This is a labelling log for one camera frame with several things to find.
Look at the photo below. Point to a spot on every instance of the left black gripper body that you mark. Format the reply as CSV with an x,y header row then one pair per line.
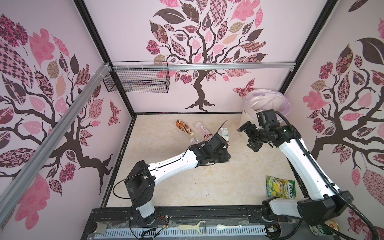
x,y
220,157

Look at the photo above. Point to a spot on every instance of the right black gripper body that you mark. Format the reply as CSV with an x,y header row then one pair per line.
x,y
255,136

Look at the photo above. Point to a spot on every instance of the white red label bottle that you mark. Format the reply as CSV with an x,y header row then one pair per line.
x,y
225,135

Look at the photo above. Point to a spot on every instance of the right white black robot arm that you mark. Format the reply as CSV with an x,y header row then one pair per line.
x,y
323,199

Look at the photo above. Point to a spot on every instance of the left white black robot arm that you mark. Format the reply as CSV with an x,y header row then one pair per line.
x,y
143,178

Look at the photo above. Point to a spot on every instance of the cream trash bin purple liner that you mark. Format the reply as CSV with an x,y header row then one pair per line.
x,y
261,100

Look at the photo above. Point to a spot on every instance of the clear bottle red cap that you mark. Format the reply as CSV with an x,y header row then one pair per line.
x,y
202,129

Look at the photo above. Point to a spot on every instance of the green snack packet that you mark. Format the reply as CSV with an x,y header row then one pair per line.
x,y
281,188

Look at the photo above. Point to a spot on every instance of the white plastic spoon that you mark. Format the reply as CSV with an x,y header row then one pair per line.
x,y
220,227

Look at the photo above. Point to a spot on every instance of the cream vegetable peeler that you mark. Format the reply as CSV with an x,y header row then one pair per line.
x,y
200,227

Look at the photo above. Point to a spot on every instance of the green beverage can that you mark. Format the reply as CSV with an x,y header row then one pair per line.
x,y
320,231

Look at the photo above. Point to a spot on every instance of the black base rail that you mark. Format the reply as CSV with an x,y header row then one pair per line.
x,y
118,215

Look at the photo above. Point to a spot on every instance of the white slotted cable duct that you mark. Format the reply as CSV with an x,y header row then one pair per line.
x,y
175,233

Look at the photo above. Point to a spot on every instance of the black wire wall basket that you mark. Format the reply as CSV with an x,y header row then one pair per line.
x,y
138,77

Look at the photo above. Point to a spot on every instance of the aluminium frame bar back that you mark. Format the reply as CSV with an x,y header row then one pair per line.
x,y
221,66

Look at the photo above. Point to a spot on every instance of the aluminium frame bar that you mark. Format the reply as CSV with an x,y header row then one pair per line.
x,y
23,180
221,66

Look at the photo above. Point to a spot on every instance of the aluminium frame bar left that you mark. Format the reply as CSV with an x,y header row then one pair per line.
x,y
23,180

